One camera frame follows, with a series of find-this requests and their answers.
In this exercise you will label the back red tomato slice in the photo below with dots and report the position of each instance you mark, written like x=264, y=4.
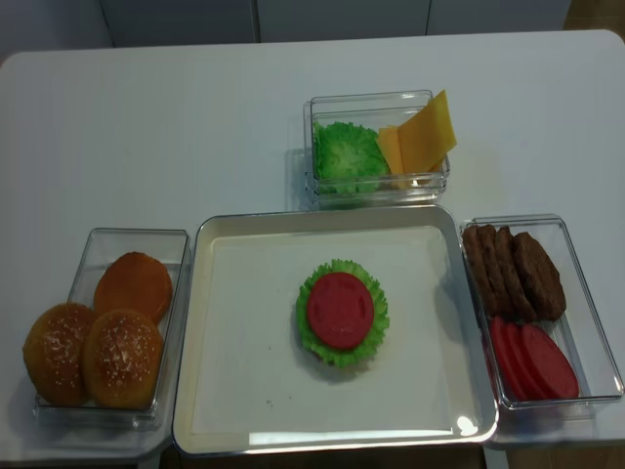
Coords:
x=505, y=358

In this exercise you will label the clear patty tomato container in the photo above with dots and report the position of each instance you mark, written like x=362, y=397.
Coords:
x=578, y=332

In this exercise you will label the red tomato slice on tray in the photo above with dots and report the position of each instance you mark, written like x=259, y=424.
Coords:
x=340, y=310

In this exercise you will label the green lettuce on tray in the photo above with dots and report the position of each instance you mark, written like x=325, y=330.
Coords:
x=374, y=338

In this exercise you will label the front yellow cheese slice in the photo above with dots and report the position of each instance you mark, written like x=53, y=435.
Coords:
x=427, y=137

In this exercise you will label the front red tomato slice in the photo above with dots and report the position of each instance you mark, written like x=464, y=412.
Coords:
x=547, y=364

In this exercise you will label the orange bun bottom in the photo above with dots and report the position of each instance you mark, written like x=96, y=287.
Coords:
x=137, y=282

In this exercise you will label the left sesame bun top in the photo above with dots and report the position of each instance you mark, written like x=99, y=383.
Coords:
x=52, y=353

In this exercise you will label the green lettuce in container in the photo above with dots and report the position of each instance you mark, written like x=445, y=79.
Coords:
x=347, y=158

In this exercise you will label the white metal tray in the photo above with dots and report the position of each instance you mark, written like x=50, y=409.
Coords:
x=247, y=383

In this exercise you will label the back orange cheese slice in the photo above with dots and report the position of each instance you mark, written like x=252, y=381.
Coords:
x=388, y=143

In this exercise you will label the middle red tomato slice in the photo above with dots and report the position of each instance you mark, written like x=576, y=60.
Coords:
x=527, y=386

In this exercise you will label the sesame bun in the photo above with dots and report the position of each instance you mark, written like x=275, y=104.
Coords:
x=120, y=360
x=52, y=353

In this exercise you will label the clear lettuce cheese container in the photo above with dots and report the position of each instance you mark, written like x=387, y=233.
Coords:
x=373, y=111

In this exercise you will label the brown meat patty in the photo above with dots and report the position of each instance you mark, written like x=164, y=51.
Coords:
x=539, y=277
x=474, y=255
x=503, y=250
x=486, y=235

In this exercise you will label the right sesame bun top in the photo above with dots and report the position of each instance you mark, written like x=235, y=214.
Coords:
x=120, y=360

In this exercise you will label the clear bun container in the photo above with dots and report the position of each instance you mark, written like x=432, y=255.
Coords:
x=103, y=247

